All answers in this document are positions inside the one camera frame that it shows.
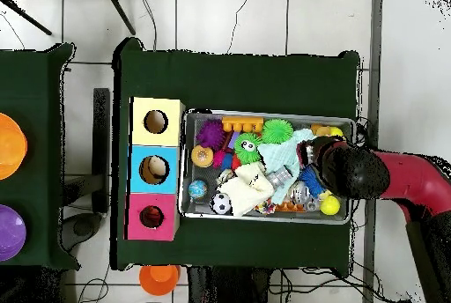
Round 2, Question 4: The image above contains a cream muslin cloth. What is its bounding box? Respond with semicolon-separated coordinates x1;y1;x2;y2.
217;161;275;218

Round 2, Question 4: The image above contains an orange cup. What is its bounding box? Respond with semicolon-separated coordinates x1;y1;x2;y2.
138;264;181;297

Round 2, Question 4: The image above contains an orange plate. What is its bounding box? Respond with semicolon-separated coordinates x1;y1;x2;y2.
0;112;28;181

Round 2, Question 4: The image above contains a green fuzzy ball with eyes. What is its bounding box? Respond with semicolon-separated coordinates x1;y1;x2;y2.
233;132;263;165

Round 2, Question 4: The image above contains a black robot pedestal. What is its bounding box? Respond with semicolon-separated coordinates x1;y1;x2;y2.
186;265;272;303

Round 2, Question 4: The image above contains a green puffer ball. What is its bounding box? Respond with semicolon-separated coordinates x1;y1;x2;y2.
261;118;294;144

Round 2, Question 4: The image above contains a purple spiky ball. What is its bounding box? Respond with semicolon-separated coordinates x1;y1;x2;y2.
195;119;226;151

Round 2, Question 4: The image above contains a wooden box with three holes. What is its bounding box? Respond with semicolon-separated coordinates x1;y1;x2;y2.
124;96;187;242

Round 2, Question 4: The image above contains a grey plastic toy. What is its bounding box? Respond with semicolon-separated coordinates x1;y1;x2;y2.
265;165;294;186

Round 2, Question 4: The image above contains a black metal bar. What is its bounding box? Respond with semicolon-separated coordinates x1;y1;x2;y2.
92;87;111;212

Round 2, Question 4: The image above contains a beige ball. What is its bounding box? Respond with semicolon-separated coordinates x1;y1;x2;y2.
141;156;169;183

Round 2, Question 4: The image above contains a grey plastic base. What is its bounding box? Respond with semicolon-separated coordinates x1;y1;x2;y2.
61;211;103;252

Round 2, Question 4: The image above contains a plain yellow ball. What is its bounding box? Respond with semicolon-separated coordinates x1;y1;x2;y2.
319;194;342;217

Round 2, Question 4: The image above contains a dark green tablecloth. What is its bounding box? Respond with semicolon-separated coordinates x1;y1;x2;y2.
0;42;80;269
110;36;362;276

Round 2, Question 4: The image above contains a blue globe ball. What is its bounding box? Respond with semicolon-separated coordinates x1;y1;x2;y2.
187;179;209;200

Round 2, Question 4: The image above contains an orange building block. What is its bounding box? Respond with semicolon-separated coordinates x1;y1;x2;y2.
220;115;264;133

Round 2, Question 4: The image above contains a purple plate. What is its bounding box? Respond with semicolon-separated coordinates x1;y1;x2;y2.
0;203;27;262

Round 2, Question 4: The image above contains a black and white soccer ball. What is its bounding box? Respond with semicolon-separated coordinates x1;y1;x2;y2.
210;192;233;215

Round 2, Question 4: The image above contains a silver mesh bin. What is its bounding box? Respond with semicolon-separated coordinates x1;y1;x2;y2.
177;107;357;225

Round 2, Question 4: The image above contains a mint green muslin cloth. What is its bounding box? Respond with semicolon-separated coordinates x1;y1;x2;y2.
256;128;316;205

